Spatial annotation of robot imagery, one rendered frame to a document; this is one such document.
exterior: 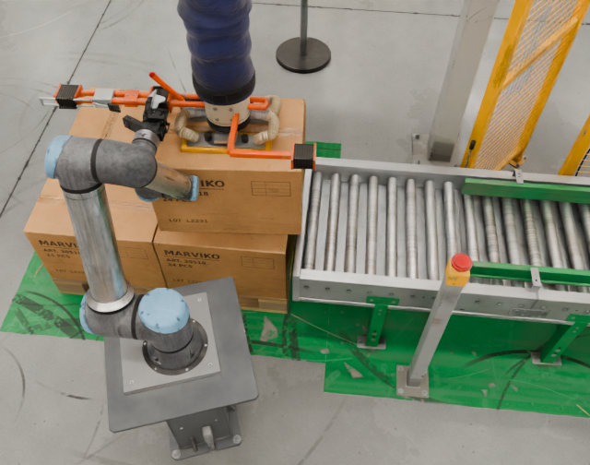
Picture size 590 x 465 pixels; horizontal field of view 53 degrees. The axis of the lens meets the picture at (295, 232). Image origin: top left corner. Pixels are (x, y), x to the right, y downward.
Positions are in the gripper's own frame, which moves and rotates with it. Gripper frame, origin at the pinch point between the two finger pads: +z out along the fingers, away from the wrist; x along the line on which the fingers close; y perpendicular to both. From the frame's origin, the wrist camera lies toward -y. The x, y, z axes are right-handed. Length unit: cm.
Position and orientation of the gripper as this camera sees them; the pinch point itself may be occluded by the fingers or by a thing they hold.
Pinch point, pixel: (155, 99)
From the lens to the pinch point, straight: 232.9
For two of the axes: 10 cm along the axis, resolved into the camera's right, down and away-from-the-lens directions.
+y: 10.0, 0.8, -0.6
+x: 0.0, -6.0, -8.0
